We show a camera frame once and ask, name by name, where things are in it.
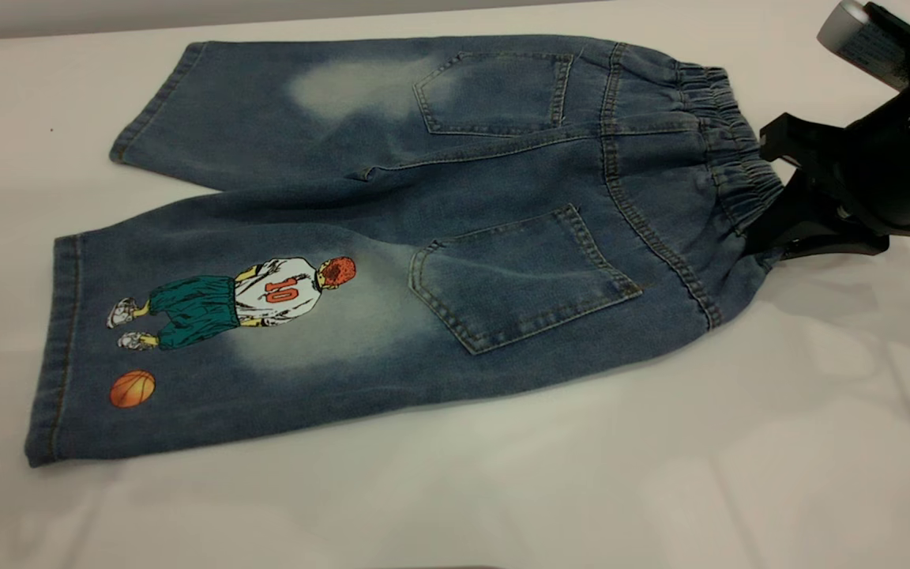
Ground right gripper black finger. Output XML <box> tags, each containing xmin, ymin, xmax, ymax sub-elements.
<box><xmin>758</xmin><ymin>112</ymin><xmax>852</xmax><ymax>171</ymax></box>
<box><xmin>743</xmin><ymin>168</ymin><xmax>892</xmax><ymax>262</ymax></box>

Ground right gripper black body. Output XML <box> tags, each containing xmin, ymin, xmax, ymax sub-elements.
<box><xmin>840</xmin><ymin>67</ymin><xmax>910</xmax><ymax>255</ymax></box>

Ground blue denim shorts with print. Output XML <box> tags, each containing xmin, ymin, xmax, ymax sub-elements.
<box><xmin>24</xmin><ymin>33</ymin><xmax>786</xmax><ymax>469</ymax></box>

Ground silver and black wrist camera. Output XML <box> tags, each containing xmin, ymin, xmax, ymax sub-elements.
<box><xmin>817</xmin><ymin>0</ymin><xmax>910</xmax><ymax>92</ymax></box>

